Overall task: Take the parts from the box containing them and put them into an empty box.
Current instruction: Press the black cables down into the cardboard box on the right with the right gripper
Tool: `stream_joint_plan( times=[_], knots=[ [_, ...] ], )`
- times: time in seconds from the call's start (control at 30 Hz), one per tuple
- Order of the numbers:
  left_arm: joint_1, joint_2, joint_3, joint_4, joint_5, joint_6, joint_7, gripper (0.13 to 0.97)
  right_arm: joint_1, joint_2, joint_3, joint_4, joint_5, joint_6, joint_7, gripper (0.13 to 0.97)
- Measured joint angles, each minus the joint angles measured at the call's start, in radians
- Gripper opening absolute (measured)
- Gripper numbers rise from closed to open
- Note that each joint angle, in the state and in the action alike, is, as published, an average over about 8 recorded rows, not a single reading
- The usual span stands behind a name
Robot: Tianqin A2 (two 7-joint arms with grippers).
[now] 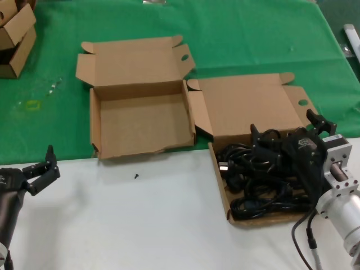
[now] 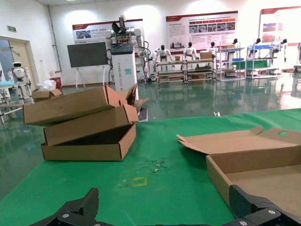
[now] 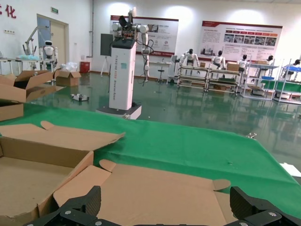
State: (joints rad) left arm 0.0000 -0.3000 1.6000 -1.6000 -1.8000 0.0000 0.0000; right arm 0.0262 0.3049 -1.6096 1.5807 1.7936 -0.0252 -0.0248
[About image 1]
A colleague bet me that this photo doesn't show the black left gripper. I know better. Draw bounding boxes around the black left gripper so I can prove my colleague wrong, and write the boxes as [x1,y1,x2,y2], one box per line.
[0,145,61,246]

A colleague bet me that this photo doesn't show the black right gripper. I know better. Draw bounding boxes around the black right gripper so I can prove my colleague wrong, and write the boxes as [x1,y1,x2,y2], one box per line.
[250,109,338,199]

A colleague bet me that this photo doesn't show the black power cable with plug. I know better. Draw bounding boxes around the black power cable with plug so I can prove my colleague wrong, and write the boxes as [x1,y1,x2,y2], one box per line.
[218,128,290,174]

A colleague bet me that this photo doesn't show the torn-edged open cardboard box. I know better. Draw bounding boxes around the torn-edged open cardboard box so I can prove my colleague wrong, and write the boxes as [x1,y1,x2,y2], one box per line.
[75,35,197,160]

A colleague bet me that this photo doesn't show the stacked cardboard box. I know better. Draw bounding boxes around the stacked cardboard box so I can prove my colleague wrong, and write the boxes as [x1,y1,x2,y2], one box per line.
[0,26,37,79]
[0,3,37,50]
[0,0,19,28]

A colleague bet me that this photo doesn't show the white debris scraps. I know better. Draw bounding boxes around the white debris scraps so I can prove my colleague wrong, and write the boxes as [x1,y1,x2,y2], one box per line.
[46,77,64,95]

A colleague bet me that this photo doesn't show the green tablecloth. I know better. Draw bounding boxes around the green tablecloth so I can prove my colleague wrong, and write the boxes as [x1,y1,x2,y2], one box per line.
[0,0,360,166]

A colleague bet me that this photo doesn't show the white tube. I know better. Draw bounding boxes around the white tube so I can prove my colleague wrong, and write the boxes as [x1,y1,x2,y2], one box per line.
[343,24,360,61]

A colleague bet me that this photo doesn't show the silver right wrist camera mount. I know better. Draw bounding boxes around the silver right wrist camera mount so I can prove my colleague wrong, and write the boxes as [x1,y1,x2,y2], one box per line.
[322,134,360,199]

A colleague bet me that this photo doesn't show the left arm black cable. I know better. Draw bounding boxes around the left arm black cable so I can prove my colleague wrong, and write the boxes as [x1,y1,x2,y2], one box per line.
[2,249,14,270]

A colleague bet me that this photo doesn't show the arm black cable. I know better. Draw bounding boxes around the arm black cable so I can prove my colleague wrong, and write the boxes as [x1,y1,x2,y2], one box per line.
[2,249,14,270]
[291,210,323,270]

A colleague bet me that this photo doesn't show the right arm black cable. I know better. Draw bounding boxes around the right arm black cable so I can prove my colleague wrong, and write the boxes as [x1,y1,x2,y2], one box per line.
[291,210,323,270]

